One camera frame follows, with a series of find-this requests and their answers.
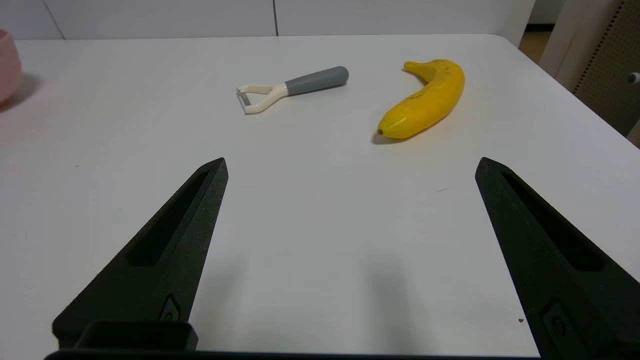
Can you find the pink bowl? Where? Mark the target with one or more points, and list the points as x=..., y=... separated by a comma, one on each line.
x=7, y=65

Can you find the brown pegboard desk panel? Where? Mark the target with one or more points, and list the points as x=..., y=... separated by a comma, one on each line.
x=607, y=65

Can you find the yellow banana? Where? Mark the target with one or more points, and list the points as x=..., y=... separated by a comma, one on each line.
x=425, y=100

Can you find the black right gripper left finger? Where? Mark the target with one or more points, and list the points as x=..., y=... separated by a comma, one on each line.
x=165, y=260

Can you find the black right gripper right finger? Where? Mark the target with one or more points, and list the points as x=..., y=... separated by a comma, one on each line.
x=560, y=265

